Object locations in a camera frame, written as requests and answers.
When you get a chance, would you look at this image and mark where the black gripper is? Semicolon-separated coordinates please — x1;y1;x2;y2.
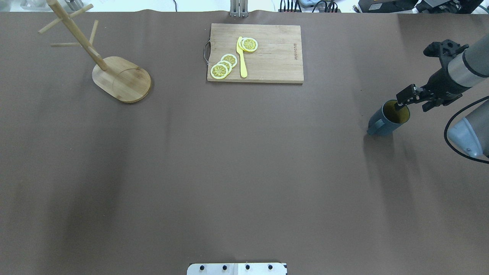
395;39;472;112

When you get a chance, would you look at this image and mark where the blue mug with yellow interior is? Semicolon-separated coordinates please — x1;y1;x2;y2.
367;100;410;136

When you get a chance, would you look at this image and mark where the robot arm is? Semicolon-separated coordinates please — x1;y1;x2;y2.
394;36;488;162

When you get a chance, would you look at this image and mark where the bamboo cup rack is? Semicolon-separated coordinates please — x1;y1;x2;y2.
38;0;152;104

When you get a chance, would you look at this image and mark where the wooden cutting board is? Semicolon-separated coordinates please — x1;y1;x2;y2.
207;23;304;84

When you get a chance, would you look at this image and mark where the lemon slice by knife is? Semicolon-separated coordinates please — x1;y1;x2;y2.
238;37;258;52

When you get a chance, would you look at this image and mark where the lemon slice back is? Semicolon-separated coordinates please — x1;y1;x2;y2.
221;53;238;68

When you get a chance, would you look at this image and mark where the lemon slice middle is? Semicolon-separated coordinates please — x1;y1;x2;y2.
218;60;233;72

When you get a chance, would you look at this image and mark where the lemon slice front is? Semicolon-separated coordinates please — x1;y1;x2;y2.
210;63;229;79

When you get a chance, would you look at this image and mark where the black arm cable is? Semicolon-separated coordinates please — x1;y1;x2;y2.
444;96;489;165

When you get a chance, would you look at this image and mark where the metal bracket table edge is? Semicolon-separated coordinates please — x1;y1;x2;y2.
230;0;249;18

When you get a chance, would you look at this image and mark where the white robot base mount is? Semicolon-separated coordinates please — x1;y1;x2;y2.
186;262;288;275

